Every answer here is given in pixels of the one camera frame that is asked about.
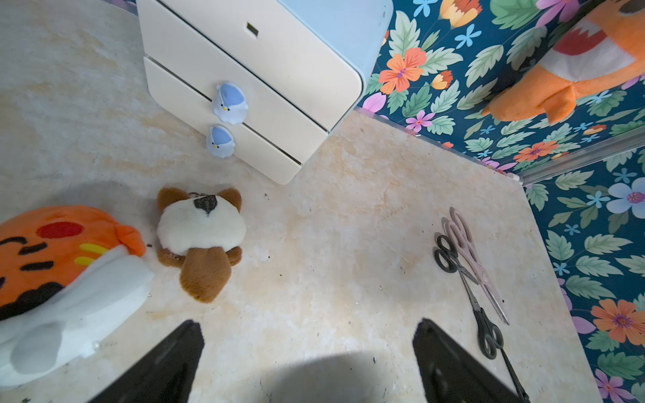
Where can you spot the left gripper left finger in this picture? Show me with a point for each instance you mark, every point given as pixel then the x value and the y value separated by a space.
pixel 165 374

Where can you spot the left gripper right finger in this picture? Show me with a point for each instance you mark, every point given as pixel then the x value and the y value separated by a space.
pixel 450 374

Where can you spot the black scissors mid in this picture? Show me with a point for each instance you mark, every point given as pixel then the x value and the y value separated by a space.
pixel 490 338

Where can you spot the pink handled scissors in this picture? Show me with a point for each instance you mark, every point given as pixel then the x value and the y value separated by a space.
pixel 458 231

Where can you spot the black scissors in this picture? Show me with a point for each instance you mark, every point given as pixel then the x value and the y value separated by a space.
pixel 447 258

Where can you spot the orange tiger plush toy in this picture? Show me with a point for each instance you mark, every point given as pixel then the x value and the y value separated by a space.
pixel 70 276

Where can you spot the brown white bear plush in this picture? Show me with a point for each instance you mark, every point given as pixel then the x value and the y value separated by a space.
pixel 201 234

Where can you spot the lower blue drawer knob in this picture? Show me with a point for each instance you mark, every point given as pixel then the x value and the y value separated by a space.
pixel 220 142

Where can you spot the blue drawer knob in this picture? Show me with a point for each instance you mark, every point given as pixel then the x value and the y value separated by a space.
pixel 220 142
pixel 230 104

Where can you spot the upper blue drawer knob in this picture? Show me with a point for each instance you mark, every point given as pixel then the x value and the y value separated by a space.
pixel 230 104

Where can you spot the light blue drawer cabinet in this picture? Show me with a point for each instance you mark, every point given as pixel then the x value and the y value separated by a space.
pixel 302 65

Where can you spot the orange hanging plush toy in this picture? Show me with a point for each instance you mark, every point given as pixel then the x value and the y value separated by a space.
pixel 603 50

